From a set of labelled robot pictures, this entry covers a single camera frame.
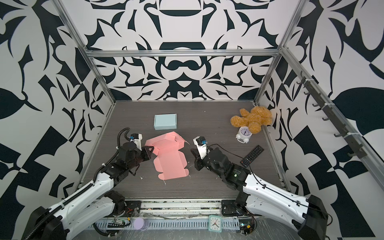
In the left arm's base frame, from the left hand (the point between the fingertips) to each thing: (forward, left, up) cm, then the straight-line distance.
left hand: (154, 145), depth 82 cm
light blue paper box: (+22, -3, -9) cm, 24 cm away
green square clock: (-35, -30, -11) cm, 47 cm away
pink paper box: (-7, -9, -5) cm, 12 cm away
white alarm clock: (+12, -54, -11) cm, 57 cm away
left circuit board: (-33, +15, -13) cm, 39 cm away
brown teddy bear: (+23, -66, -5) cm, 70 cm away
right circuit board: (-36, -45, -14) cm, 60 cm away
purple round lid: (-34, +2, -4) cm, 35 cm away
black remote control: (-3, -56, -11) cm, 57 cm away
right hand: (-8, -20, +7) cm, 22 cm away
